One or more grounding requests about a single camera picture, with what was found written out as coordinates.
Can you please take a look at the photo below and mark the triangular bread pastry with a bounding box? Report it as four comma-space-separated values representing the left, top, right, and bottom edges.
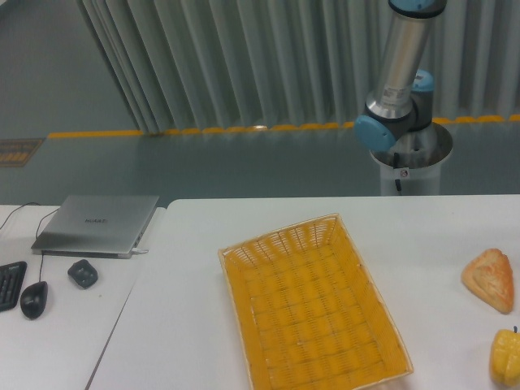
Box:
461, 248, 515, 314

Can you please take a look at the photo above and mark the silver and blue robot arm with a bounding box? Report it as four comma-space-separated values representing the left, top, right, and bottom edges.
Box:
353, 1, 447, 152

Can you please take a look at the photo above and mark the yellow woven basket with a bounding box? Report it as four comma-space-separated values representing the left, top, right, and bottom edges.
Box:
219, 214, 414, 389

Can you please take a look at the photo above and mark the grey pleated curtain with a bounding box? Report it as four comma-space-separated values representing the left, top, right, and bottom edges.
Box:
79, 1, 519, 134

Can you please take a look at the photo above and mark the silver closed laptop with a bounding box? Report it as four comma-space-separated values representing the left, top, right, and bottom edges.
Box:
32, 195, 159, 258

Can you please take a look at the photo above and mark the small black gadget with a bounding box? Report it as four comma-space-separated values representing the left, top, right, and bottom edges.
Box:
67, 259, 98, 289

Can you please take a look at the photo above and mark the black computer mouse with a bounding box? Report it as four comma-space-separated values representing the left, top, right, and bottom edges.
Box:
20, 281, 48, 320

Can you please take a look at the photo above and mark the black keyboard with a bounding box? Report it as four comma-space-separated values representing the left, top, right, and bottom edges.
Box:
0, 261, 27, 312

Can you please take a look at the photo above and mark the yellow bell pepper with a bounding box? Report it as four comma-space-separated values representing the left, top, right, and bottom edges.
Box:
489, 326, 519, 388

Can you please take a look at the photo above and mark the black pedestal cable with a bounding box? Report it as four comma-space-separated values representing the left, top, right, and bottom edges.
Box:
392, 151, 402, 196

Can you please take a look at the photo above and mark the white cylindrical robot pedestal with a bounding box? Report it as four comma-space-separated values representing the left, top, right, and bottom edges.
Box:
370, 123, 453, 196

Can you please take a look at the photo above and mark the black mouse cable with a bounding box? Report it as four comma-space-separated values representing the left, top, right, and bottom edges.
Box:
34, 206, 63, 283

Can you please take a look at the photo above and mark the black keyboard cable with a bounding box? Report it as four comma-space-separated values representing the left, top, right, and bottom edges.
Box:
0, 201, 41, 231

